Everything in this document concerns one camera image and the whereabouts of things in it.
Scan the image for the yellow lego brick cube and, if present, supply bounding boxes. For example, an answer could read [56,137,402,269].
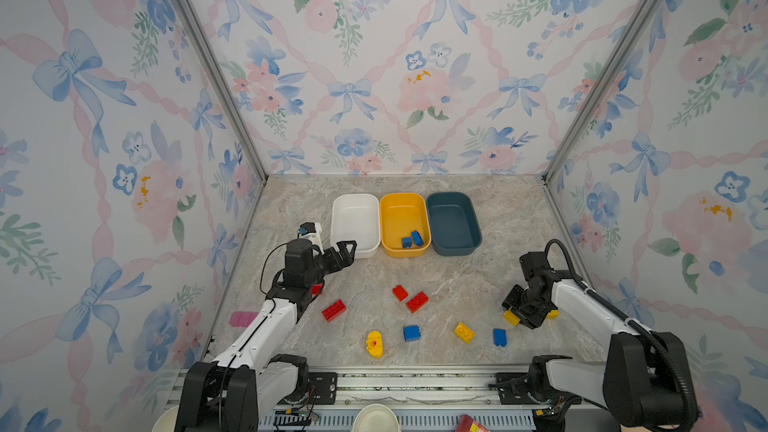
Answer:
[503,310,520,327]

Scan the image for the white plastic container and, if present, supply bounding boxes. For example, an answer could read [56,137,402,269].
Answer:
[330,193,381,259]

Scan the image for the yellow plastic container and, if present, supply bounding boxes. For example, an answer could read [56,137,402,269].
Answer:
[380,192,431,258]

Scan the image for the dark teal plastic container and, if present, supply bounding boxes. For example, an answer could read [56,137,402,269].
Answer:
[426,191,482,256]

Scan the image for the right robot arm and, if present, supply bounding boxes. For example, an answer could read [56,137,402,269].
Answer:
[492,250,699,431]

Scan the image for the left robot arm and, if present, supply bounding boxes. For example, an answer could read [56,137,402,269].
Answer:
[174,238,357,431]

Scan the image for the long red lego brick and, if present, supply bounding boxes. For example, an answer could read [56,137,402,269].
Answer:
[322,300,347,322]

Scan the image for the small red lego brick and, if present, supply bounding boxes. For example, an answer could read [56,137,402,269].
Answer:
[392,285,409,302]

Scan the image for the yellow lego brick flat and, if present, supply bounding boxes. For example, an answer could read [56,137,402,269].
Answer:
[454,322,476,344]

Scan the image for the pink lego brick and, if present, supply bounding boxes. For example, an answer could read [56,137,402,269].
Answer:
[229,311,259,328]

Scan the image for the yellow duck lego piece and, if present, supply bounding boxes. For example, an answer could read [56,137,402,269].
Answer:
[366,331,384,359]

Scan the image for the red packet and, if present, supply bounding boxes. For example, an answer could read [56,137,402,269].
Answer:
[455,414,489,432]

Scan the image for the white bowl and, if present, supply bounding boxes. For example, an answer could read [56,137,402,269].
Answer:
[352,404,401,432]

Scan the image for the paper cup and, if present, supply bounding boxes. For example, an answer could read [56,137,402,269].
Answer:
[152,406,179,432]

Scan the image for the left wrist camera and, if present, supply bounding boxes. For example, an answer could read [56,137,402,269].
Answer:
[297,222,324,254]

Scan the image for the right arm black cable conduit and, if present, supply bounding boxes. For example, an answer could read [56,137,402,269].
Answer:
[542,238,700,427]

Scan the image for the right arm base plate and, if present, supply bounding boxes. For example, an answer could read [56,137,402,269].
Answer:
[487,372,582,408]

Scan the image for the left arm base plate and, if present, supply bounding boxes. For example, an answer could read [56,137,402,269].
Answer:
[278,372,338,408]

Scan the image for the aluminium mounting rail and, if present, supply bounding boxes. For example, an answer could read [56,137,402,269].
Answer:
[164,365,607,415]

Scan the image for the left aluminium corner post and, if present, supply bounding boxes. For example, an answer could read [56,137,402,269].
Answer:
[170,0,267,186]

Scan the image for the aluminium corner post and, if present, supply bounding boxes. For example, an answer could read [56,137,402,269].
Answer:
[542,0,663,186]
[170,0,267,186]

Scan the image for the right aluminium corner post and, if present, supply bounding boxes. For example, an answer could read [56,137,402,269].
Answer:
[542,0,663,186]

